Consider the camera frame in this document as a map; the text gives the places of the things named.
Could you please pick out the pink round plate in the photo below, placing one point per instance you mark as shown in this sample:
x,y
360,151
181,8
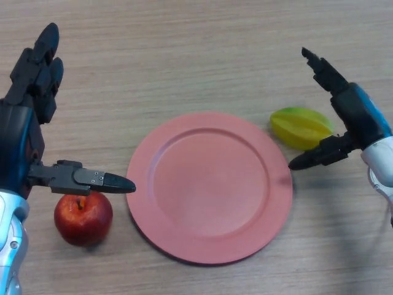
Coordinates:
x,y
212,187

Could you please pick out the red apple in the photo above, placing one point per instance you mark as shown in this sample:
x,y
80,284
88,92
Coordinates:
x,y
83,221

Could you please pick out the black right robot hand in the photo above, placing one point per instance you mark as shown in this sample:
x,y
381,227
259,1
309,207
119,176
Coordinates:
x,y
359,113

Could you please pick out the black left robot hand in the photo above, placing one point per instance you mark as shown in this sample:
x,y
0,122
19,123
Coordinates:
x,y
18,138

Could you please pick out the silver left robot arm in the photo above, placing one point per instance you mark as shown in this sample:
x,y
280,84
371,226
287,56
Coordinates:
x,y
10,246

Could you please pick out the yellow starfruit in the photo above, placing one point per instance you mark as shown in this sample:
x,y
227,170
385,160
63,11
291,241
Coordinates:
x,y
301,126

